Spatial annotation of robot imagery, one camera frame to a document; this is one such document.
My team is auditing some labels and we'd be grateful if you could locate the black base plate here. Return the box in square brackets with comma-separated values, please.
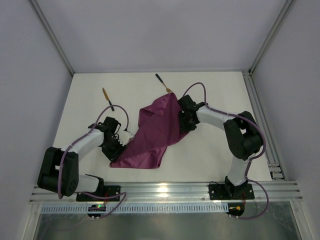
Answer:
[76, 185, 121, 202]
[208, 182, 255, 201]

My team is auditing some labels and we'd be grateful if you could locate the corner frame post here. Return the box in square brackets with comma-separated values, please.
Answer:
[248, 0, 296, 75]
[28, 0, 75, 77]

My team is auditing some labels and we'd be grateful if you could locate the right side aluminium rail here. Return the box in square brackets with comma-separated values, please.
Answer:
[242, 70, 287, 181]

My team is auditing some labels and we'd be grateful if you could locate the front aluminium rail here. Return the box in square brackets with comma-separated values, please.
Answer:
[29, 181, 303, 204]

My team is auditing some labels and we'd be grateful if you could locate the gold fork black handle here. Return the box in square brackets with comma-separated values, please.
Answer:
[155, 73, 173, 93]

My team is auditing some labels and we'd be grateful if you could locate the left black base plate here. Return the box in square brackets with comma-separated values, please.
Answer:
[76, 185, 121, 202]

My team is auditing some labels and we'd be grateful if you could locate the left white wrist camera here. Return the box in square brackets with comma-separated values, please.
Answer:
[118, 130, 135, 146]

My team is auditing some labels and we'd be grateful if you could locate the gold knife black handle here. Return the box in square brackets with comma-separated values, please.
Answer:
[102, 87, 115, 112]

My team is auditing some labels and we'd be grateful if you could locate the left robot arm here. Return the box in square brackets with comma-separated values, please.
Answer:
[37, 116, 126, 202]

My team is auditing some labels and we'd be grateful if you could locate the black controller board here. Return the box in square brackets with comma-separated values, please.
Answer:
[87, 204, 106, 219]
[227, 204, 245, 218]

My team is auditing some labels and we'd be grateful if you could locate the purple cloth napkin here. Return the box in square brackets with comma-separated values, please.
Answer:
[109, 93, 187, 169]

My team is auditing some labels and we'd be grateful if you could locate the slotted cable duct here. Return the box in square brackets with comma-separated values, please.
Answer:
[40, 202, 228, 214]

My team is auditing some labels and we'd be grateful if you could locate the left black controller board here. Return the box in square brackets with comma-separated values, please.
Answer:
[87, 204, 106, 219]

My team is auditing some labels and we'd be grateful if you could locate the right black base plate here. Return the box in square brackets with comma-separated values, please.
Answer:
[208, 182, 255, 201]

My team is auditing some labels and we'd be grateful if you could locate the right black controller board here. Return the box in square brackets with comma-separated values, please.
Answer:
[227, 204, 245, 218]

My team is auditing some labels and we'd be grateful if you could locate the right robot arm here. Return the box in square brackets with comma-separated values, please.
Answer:
[177, 95, 265, 200]

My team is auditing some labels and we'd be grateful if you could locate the right corner frame post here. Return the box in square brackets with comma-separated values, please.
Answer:
[248, 0, 296, 75]

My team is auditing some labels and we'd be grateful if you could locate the left corner frame post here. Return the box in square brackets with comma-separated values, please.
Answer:
[28, 0, 75, 77]

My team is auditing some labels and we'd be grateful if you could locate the aluminium rail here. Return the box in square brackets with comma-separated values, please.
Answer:
[242, 70, 287, 181]
[29, 181, 303, 204]

